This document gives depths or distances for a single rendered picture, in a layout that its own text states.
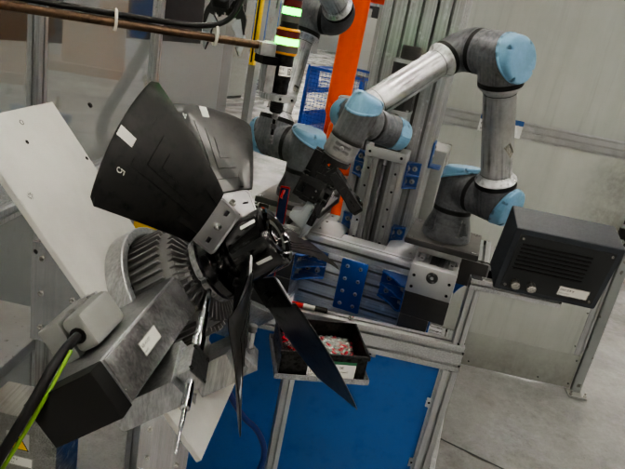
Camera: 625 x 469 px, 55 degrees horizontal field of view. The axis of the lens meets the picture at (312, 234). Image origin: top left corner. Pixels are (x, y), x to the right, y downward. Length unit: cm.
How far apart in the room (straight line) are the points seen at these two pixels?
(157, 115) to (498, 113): 97
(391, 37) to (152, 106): 119
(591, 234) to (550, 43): 154
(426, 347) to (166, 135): 99
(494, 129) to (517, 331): 183
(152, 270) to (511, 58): 98
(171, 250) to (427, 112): 116
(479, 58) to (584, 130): 152
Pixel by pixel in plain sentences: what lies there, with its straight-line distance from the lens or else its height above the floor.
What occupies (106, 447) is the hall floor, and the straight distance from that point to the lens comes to 248.
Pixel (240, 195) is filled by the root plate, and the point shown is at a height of 126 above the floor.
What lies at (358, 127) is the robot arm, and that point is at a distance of 132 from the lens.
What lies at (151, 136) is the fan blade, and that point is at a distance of 96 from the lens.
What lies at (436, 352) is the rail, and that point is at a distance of 170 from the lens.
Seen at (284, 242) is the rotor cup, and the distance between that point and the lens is 114.
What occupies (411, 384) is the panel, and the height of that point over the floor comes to 70.
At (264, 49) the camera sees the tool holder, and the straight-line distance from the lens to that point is 112.
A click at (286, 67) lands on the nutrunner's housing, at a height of 151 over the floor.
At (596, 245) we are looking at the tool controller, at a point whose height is 122.
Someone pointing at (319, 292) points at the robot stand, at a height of 76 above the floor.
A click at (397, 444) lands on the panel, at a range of 188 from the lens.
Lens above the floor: 161
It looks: 20 degrees down
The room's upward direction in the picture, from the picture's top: 11 degrees clockwise
